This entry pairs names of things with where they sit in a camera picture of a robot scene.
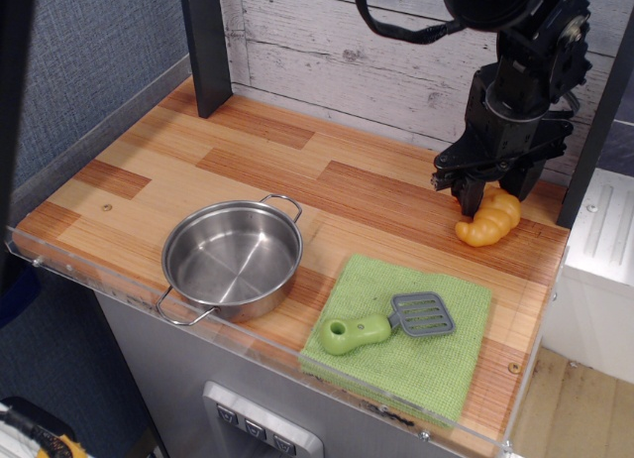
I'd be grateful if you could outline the dark right vertical post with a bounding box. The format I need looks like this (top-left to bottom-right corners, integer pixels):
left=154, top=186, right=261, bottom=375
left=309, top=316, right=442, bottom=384
left=556, top=13, right=633, bottom=228

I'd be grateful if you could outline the orange plastic croissant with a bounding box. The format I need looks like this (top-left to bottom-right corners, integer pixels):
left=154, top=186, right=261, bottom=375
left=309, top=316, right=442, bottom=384
left=455, top=187, right=521, bottom=247

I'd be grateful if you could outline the white aluminium side unit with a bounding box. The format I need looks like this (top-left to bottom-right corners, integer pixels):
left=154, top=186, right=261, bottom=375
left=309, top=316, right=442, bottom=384
left=542, top=169, right=633, bottom=383

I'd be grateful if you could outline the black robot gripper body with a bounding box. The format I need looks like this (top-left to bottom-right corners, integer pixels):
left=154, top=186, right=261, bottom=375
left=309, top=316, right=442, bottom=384
left=432, top=65, right=574, bottom=190

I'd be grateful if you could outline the green woven cloth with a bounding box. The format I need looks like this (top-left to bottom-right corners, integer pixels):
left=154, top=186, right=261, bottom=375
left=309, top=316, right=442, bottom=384
left=299, top=255, right=492, bottom=425

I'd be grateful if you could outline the dark left vertical post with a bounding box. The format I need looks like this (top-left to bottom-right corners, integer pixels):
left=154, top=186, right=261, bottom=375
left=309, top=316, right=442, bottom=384
left=181, top=0, right=233, bottom=118

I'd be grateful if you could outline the yellow black object bottom left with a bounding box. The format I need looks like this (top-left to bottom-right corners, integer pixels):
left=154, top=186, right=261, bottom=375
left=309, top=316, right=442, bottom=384
left=1, top=403, right=89, bottom=458

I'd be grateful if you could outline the dark vertical post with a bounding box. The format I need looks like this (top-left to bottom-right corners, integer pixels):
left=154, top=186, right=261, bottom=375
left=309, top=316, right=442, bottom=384
left=556, top=13, right=633, bottom=228
left=181, top=0, right=233, bottom=118

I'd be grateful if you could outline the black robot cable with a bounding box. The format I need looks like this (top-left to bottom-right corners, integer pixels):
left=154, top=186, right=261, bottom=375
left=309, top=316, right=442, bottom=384
left=352, top=0, right=470, bottom=46

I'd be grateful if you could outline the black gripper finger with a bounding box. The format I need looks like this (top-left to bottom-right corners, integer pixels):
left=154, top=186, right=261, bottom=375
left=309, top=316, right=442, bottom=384
left=454, top=177, right=485, bottom=216
left=497, top=158, right=546, bottom=201

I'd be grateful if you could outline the green grey toy spatula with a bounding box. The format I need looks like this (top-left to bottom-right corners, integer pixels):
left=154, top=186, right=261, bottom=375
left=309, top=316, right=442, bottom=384
left=318, top=291, right=456, bottom=356

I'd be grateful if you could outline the silver dispenser button panel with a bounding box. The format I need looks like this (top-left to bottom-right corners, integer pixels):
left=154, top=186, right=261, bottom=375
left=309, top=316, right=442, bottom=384
left=202, top=381, right=324, bottom=458

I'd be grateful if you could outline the clear acrylic guard rail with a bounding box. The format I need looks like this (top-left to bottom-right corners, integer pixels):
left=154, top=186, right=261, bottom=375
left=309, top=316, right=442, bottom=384
left=4, top=54, right=571, bottom=458

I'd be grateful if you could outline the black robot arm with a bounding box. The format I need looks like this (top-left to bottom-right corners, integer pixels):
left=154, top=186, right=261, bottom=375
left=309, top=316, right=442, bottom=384
left=432, top=0, right=591, bottom=216

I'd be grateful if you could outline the stainless steel pot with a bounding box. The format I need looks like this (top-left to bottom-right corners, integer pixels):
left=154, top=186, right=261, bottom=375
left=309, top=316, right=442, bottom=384
left=157, top=193, right=303, bottom=326

